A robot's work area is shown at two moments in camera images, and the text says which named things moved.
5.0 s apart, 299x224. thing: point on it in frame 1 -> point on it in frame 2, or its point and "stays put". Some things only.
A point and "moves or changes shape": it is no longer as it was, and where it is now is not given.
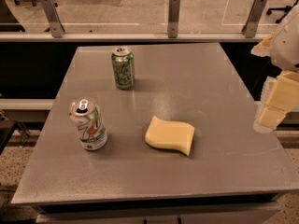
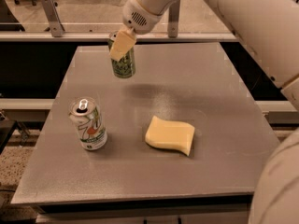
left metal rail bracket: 56,27 stays put
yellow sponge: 169,134 stays put
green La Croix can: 123,68 moves or changes shape
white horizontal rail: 135,37 stays put
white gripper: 288,47 -> 139,16
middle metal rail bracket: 174,7 stays put
